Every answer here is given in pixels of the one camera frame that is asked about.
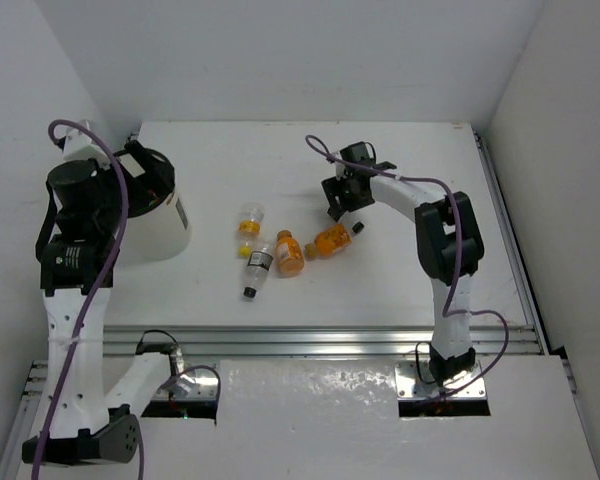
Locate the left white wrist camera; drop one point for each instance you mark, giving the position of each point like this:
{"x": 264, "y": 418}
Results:
{"x": 79, "y": 146}

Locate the clear bottle black label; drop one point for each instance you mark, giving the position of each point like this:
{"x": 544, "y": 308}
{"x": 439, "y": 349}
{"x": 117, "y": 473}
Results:
{"x": 357, "y": 228}
{"x": 257, "y": 268}

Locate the orange juice bottle barcode label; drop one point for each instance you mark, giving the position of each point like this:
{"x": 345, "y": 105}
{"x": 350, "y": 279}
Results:
{"x": 289, "y": 256}

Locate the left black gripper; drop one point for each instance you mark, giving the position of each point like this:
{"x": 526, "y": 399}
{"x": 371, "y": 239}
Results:
{"x": 143, "y": 163}

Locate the aluminium left side rail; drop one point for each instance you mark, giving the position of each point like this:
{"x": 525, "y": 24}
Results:
{"x": 24, "y": 419}

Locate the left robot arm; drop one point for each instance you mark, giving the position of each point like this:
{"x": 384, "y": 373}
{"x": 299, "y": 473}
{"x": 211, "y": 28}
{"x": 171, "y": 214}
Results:
{"x": 88, "y": 202}

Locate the aluminium right side rail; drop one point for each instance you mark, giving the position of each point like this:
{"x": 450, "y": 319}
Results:
{"x": 521, "y": 280}

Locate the orange juice bottle floral label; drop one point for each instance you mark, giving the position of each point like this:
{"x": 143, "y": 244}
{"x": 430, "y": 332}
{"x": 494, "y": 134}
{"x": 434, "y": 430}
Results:
{"x": 329, "y": 242}

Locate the clear bottle yellow label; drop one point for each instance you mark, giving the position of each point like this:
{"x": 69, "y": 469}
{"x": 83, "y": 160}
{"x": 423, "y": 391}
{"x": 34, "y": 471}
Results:
{"x": 249, "y": 227}

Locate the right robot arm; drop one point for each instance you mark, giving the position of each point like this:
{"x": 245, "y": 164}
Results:
{"x": 448, "y": 240}

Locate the clear bottle black label front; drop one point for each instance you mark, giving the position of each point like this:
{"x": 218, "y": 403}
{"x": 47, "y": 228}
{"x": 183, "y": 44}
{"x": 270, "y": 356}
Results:
{"x": 257, "y": 268}

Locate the aluminium rail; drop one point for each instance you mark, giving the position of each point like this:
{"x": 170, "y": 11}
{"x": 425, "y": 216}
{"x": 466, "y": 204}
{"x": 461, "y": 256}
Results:
{"x": 521, "y": 280}
{"x": 275, "y": 342}
{"x": 24, "y": 419}

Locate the white bin with black rim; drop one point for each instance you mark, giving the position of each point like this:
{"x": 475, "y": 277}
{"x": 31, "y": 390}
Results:
{"x": 158, "y": 226}

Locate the aluminium front rail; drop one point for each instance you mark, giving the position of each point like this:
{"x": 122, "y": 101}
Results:
{"x": 275, "y": 342}

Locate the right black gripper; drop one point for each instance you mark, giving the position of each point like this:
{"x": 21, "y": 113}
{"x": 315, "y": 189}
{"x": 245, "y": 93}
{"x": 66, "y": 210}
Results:
{"x": 334, "y": 187}

